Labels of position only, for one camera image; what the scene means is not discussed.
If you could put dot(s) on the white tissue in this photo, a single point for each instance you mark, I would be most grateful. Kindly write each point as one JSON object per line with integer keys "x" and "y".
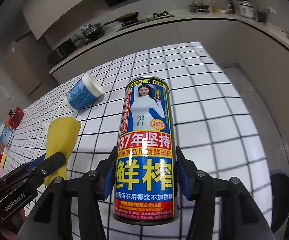
{"x": 45, "y": 130}

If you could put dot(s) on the white blue tub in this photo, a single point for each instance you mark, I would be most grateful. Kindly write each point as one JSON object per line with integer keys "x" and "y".
{"x": 6, "y": 135}

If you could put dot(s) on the utensil holder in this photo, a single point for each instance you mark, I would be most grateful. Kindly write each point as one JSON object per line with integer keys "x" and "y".
{"x": 262, "y": 13}

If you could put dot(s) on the coconut juice can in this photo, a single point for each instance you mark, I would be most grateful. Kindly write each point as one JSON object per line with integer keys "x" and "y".
{"x": 145, "y": 172}

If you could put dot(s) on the checkered tablecloth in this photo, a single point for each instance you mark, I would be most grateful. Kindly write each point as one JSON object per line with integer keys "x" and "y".
{"x": 211, "y": 124}

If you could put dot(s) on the black microwave oven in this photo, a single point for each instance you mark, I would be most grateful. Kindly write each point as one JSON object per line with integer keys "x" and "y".
{"x": 61, "y": 52}

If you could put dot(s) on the orange juice bottle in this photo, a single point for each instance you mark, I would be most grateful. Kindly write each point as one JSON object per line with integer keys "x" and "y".
{"x": 214, "y": 7}

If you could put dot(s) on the gas stove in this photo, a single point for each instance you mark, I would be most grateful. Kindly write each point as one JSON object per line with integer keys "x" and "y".
{"x": 154, "y": 17}

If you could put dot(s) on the person's left hand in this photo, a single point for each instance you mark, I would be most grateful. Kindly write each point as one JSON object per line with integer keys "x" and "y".
{"x": 10, "y": 227}

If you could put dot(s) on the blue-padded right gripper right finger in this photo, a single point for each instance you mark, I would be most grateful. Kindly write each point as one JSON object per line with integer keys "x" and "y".
{"x": 241, "y": 217}

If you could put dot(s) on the beige refrigerator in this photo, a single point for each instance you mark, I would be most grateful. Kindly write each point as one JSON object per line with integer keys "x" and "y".
{"x": 27, "y": 64}

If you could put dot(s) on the frying pan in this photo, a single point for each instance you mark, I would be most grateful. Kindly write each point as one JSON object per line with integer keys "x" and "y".
{"x": 124, "y": 18}

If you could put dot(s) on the black trash bin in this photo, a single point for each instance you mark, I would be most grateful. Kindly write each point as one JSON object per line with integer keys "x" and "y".
{"x": 280, "y": 198}

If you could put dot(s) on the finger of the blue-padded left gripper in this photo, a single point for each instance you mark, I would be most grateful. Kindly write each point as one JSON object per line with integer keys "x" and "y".
{"x": 35, "y": 163}
{"x": 33, "y": 172}

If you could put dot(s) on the yellow sponge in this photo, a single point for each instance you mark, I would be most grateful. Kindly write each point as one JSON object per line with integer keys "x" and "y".
{"x": 3, "y": 160}

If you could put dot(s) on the kettle on tray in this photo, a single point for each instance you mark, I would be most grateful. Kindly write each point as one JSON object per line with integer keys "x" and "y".
{"x": 198, "y": 6}

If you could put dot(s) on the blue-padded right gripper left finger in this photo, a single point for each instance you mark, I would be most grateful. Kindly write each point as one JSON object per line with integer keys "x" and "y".
{"x": 51, "y": 215}

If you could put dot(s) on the white rice cooker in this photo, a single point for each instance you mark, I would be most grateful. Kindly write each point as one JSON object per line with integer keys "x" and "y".
{"x": 246, "y": 9}

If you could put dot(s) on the black pot with lid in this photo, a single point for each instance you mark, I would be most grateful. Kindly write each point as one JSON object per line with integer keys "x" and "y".
{"x": 93, "y": 31}

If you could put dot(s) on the blue white paper cup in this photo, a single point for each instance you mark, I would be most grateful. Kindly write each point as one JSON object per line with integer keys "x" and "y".
{"x": 83, "y": 93}

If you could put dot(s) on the green ceramic vase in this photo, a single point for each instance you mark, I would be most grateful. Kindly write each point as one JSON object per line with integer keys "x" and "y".
{"x": 79, "y": 40}

